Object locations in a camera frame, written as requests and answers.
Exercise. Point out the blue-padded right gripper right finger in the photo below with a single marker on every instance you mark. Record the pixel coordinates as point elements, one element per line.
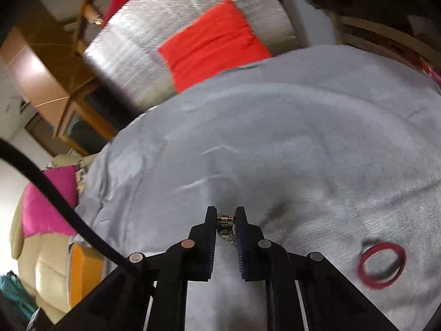
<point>257,255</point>

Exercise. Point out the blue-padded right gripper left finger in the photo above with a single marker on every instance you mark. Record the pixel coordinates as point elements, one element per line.
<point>193,257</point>

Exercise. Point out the grey bed sheet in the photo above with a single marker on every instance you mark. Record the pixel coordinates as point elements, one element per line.
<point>329,149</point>

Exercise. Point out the beige leather sofa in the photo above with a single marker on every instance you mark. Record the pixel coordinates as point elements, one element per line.
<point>43,266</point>

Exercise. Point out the magenta pillow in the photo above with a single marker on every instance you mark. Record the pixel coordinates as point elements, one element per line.
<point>39,216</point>

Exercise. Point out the wooden glass cabinet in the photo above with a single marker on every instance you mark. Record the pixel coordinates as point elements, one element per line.
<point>93,116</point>

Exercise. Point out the teal shirt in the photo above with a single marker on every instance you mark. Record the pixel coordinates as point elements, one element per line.
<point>18,302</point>

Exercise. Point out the silver foil insulation panel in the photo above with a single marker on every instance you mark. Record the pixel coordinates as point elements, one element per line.
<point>125,57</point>

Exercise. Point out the red cushion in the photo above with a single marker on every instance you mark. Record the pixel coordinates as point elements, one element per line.
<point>219,40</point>

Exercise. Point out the brown wooden pillar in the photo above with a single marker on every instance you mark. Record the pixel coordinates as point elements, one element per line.
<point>34,80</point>

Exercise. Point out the wooden shelf railing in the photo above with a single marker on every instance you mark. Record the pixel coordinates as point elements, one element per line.
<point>407,31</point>

